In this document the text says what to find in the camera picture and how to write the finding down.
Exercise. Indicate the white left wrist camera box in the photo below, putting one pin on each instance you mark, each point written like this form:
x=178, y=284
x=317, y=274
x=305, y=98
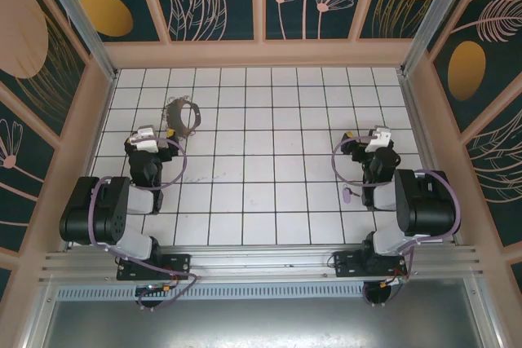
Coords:
x=144, y=138

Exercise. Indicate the aluminium mounting rail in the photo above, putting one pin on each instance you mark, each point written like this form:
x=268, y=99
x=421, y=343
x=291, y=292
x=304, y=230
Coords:
x=261, y=260

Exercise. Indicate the aluminium corner post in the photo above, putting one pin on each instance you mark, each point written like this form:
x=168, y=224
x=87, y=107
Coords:
x=434, y=18
x=79, y=18

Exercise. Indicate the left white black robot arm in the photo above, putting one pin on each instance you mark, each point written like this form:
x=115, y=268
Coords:
x=102, y=209

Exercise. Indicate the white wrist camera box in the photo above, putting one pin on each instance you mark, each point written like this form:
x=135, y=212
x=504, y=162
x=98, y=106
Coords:
x=144, y=138
x=379, y=140

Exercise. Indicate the metal band with key rings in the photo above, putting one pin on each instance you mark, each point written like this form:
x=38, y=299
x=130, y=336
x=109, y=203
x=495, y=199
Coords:
x=195, y=117

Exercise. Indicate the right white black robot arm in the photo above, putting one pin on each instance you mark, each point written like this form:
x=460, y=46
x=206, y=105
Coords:
x=424, y=205

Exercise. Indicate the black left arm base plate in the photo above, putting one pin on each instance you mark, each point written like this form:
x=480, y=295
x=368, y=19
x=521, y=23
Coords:
x=179, y=262

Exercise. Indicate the aluminium side rail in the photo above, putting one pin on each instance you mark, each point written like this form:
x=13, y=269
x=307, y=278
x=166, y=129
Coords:
x=409, y=95

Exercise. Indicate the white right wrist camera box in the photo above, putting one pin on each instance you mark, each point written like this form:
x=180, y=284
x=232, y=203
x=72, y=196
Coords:
x=379, y=140

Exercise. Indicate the key with purple tag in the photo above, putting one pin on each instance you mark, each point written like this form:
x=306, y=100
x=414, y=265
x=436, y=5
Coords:
x=348, y=195

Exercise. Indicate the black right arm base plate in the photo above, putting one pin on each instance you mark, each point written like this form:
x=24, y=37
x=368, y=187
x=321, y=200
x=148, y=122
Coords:
x=346, y=266

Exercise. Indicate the grey metal sheet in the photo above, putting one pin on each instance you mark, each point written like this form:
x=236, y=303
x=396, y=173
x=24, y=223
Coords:
x=261, y=323

